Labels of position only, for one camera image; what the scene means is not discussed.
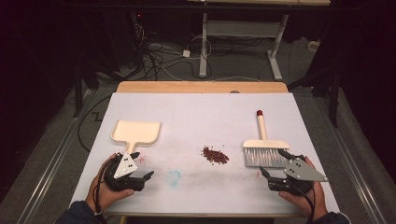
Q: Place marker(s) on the small white floor box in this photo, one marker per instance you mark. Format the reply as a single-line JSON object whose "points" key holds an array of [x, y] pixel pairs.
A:
{"points": [[313, 46]]}

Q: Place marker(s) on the person's left hand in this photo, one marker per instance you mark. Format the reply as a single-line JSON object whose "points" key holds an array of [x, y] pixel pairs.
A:
{"points": [[104, 197]]}

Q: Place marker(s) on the cream hand brush grey bristles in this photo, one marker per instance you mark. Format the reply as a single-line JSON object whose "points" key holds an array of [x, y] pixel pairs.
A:
{"points": [[262, 130]]}

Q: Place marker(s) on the white power adapter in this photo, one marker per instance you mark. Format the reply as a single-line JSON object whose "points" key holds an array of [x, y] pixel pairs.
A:
{"points": [[186, 53]]}

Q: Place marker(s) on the wooden table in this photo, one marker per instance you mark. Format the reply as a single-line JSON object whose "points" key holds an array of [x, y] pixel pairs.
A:
{"points": [[199, 86]]}

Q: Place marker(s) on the black metal stand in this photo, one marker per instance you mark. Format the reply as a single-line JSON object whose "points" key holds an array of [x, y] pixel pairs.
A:
{"points": [[334, 99]]}

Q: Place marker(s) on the red beans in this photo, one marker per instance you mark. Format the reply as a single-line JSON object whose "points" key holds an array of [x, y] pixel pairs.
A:
{"points": [[215, 155]]}

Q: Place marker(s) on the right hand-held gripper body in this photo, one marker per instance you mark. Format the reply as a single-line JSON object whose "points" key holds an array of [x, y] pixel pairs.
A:
{"points": [[300, 171]]}

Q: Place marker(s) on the white board sheet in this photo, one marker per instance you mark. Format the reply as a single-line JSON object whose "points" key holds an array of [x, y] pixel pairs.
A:
{"points": [[199, 115]]}

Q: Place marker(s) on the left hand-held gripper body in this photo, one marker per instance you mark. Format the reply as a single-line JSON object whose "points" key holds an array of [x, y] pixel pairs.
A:
{"points": [[125, 168]]}

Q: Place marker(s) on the person's right hand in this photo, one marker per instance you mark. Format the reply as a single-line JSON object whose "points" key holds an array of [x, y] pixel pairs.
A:
{"points": [[303, 202]]}

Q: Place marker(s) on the cream plastic dustpan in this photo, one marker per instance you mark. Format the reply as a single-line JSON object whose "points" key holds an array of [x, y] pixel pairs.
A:
{"points": [[135, 132]]}

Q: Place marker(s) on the white metal desk frame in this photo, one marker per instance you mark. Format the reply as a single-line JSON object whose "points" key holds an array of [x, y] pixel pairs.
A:
{"points": [[243, 28]]}

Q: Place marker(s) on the grey metal floor rail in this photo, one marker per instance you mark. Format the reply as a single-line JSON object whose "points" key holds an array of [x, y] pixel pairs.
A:
{"points": [[351, 161], [49, 174]]}

